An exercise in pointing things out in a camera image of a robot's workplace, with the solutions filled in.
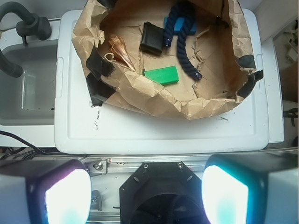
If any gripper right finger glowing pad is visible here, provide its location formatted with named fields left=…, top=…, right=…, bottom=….
left=201, top=153, right=299, bottom=224

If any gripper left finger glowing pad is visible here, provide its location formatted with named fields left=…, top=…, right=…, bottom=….
left=0, top=159, right=92, bottom=224

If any green block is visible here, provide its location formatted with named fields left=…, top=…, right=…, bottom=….
left=143, top=66, right=179, bottom=85

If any blue block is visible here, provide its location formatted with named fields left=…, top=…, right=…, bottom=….
left=173, top=17, right=197, bottom=35

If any grey sink basin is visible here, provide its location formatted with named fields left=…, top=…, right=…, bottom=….
left=0, top=40, right=58, bottom=126

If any brown paper bag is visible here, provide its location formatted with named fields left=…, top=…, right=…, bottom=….
left=72, top=0, right=263, bottom=120

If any brown spiral seashell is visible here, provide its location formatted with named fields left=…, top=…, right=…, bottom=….
left=108, top=34, right=135, bottom=71

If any black leather pouch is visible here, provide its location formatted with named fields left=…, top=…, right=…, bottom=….
left=139, top=21, right=164, bottom=56

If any metal corner bracket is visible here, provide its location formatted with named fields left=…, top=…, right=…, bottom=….
left=91, top=190, right=103, bottom=211

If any aluminium rail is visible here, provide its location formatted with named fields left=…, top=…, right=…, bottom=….
left=81, top=154, right=209, bottom=175

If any black cable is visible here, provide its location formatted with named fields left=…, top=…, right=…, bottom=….
left=0, top=130, right=61, bottom=161

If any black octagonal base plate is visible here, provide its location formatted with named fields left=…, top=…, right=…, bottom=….
left=119, top=162, right=209, bottom=224

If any dark blue rope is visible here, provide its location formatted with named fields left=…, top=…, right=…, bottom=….
left=163, top=2, right=203, bottom=81

